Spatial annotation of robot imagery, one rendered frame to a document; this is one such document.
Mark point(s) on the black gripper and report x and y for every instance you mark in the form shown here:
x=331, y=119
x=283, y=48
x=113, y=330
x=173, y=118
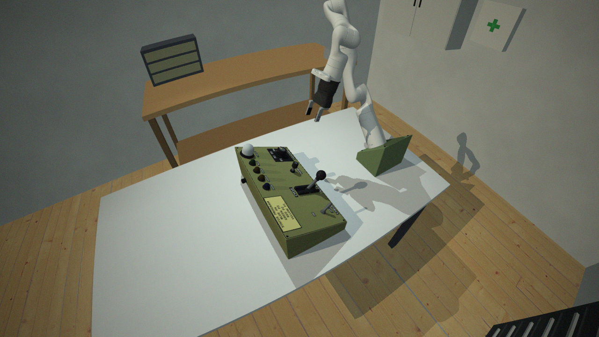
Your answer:
x=329, y=80

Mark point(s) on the olive green control panel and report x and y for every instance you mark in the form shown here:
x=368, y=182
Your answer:
x=298, y=212

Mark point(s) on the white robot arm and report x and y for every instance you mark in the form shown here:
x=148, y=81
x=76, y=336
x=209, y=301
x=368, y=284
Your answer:
x=343, y=56

